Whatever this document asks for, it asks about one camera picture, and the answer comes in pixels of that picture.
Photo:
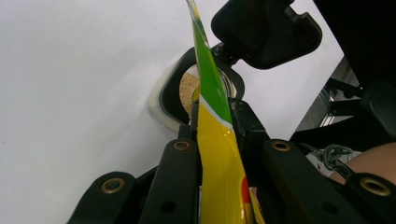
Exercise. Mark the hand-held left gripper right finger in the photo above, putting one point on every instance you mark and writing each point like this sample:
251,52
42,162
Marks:
249,140

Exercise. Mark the metal floor rail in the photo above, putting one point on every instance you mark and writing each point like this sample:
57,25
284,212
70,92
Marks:
328,104

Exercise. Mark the yellow green spout pouch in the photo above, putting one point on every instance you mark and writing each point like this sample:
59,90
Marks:
218,161

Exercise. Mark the clear jar with black lid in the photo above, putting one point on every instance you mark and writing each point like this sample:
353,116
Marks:
264,31

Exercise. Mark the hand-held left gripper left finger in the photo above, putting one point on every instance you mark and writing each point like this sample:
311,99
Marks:
193,124

